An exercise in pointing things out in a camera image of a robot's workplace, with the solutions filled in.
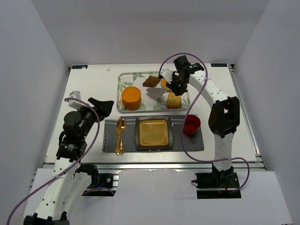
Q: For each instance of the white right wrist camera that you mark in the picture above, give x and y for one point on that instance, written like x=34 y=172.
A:
x=167 y=74

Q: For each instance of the brown chocolate bread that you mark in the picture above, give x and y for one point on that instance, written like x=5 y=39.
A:
x=151 y=81

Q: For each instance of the blue table label left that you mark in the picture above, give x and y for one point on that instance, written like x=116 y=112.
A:
x=79 y=67

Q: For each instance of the yellow loaf cake slice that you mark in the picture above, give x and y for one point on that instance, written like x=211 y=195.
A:
x=173 y=101

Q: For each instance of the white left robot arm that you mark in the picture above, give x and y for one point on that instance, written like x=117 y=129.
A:
x=70 y=178

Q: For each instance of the gold fork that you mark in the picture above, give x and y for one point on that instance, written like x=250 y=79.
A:
x=117 y=138

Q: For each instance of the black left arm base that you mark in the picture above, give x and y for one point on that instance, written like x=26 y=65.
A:
x=101 y=184

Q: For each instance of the black square plate gold centre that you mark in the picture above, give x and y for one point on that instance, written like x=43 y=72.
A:
x=153 y=133

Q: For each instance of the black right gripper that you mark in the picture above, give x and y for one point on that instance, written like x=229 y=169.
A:
x=177 y=85

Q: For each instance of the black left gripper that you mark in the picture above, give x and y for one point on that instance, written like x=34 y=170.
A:
x=93 y=110

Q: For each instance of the blue table label right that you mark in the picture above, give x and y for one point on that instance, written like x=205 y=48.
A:
x=219 y=65

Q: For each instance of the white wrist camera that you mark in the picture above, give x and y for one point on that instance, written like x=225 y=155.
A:
x=167 y=74
x=72 y=100

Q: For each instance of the silver cake server wooden handle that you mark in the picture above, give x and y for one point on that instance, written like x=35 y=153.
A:
x=156 y=92

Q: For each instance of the blue table label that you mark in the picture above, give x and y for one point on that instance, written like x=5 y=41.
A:
x=79 y=67
x=219 y=65

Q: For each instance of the aluminium table frame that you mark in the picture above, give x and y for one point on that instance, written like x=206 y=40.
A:
x=101 y=83

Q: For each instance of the glazed donut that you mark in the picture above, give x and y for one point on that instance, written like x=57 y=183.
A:
x=164 y=86

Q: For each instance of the round orange cake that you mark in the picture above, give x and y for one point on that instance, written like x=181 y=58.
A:
x=131 y=98

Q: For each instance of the leaf-patterned serving tray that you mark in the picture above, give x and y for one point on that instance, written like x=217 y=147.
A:
x=149 y=102

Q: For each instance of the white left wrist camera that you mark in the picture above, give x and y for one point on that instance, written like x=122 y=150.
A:
x=72 y=100

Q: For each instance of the red cup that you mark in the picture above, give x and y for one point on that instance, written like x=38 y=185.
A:
x=191 y=125

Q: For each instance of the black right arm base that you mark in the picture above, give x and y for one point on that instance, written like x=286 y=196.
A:
x=207 y=187

